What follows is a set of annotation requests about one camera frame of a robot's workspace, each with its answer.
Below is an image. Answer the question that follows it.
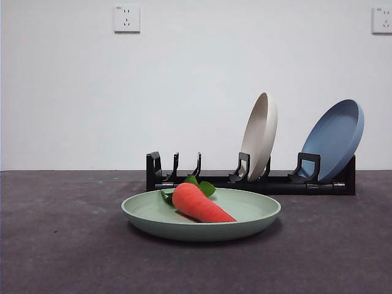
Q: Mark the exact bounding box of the white plate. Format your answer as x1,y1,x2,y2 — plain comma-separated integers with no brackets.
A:
240,91,279,182

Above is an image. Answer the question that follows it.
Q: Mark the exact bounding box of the blue plate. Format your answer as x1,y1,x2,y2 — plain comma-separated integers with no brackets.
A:
301,98,365,182

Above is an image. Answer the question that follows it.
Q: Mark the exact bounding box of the white wall socket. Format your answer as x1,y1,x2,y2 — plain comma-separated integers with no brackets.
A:
113,5,141,34
372,6,392,34

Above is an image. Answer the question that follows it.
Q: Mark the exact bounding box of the orange toy carrot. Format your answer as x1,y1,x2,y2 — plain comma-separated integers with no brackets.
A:
160,175,238,223

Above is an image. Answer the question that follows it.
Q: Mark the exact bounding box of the black plate rack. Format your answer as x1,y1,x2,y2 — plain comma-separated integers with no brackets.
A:
145,151,356,196

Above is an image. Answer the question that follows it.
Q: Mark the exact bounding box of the green plate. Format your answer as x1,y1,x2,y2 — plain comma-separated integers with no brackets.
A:
120,188,282,243

